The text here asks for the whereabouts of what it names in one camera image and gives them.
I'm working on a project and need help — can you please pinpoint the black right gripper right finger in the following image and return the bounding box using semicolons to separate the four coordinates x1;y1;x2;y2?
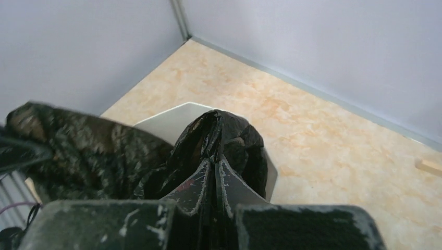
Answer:
214;156;386;249

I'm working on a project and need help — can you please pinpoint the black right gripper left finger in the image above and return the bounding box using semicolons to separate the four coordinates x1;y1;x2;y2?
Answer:
19;159;211;249

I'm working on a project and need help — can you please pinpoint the white translucent trash bin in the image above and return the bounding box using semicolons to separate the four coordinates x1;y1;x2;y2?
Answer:
134;102;278;202

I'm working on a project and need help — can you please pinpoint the black plastic trash bag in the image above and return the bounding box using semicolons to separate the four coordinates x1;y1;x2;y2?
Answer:
5;102;268;201

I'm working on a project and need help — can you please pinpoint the wooden clothes rack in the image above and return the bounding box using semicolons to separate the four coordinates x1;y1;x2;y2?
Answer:
415;159;441;177

